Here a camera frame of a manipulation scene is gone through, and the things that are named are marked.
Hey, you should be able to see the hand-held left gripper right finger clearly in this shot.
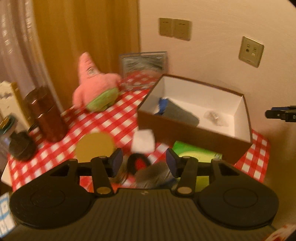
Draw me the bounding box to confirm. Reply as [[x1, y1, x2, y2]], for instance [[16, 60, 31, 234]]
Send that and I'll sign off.
[[166, 148, 241, 197]]

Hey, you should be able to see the brown curtain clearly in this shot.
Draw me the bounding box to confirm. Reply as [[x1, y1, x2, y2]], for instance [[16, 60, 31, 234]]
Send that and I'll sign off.
[[32, 0, 140, 109]]

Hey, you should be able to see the green packet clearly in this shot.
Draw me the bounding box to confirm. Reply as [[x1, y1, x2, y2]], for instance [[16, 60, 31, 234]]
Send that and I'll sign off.
[[172, 141, 223, 193]]

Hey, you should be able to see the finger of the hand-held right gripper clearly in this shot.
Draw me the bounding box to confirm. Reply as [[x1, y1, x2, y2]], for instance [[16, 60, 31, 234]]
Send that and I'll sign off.
[[265, 105, 296, 123]]

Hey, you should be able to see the small clear wrapped item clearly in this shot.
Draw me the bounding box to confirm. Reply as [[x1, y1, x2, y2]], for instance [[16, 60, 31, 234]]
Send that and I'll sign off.
[[204, 111, 228, 127]]

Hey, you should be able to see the gold wall switch plate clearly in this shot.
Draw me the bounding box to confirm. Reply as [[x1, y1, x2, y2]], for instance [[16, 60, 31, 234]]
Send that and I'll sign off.
[[173, 19, 192, 42], [158, 18, 173, 37]]

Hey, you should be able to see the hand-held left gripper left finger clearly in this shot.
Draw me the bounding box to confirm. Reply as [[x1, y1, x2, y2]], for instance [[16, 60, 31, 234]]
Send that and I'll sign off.
[[50, 148, 124, 197]]

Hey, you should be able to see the black round jar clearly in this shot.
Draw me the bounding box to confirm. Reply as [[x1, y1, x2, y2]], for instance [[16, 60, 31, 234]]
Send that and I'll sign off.
[[9, 131, 36, 161]]

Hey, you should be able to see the white gauze pad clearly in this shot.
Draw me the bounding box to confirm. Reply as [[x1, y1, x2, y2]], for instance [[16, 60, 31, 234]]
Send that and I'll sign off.
[[131, 129, 155, 153]]

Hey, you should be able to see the grey fuzzy cloth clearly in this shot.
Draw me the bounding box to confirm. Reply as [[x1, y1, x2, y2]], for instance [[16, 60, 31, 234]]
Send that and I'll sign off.
[[134, 162, 171, 189]]

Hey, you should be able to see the blue white patterned cloth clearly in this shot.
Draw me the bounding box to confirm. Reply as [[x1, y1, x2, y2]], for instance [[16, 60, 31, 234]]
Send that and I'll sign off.
[[0, 192, 14, 232]]

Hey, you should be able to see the black red ear pad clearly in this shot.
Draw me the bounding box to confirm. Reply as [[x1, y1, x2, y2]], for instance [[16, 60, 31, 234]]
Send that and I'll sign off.
[[127, 153, 152, 174]]

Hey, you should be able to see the clear plastic container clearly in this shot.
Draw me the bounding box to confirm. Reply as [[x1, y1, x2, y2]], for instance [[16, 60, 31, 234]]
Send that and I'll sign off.
[[119, 51, 169, 91]]

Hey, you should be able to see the pink starfish plush toy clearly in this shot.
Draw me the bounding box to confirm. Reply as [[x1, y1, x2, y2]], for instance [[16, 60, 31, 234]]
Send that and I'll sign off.
[[72, 52, 122, 113]]

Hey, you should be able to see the nut jar with gold lid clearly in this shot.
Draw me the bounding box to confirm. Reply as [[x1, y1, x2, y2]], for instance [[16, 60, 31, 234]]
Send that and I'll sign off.
[[74, 132, 116, 164]]

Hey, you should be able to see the brown metal canister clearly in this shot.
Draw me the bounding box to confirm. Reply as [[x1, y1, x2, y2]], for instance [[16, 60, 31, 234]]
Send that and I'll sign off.
[[24, 86, 68, 142]]

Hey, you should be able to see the sheer white curtain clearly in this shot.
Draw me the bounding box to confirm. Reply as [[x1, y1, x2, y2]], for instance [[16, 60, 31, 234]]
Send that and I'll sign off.
[[0, 0, 63, 112]]

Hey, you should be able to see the red white checkered tablecloth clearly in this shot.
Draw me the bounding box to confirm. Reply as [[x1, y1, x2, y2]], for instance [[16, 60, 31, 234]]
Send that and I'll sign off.
[[8, 71, 271, 193]]

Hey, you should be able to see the brown cardboard box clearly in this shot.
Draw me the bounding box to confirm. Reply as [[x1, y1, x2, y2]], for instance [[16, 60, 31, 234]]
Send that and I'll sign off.
[[137, 74, 253, 165]]

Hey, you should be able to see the gold wall socket plate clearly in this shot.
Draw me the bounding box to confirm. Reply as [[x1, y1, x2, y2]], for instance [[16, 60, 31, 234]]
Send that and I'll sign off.
[[239, 36, 264, 68]]

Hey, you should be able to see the blue plastic packet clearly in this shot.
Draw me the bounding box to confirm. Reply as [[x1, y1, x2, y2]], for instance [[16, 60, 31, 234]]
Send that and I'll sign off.
[[154, 97, 169, 115]]

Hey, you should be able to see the white carton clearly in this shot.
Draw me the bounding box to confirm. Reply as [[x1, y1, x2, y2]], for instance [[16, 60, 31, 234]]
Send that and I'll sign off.
[[0, 81, 29, 130]]

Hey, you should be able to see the red white packet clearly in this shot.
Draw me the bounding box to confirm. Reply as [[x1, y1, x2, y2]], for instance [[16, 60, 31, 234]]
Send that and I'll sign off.
[[266, 224, 296, 241]]

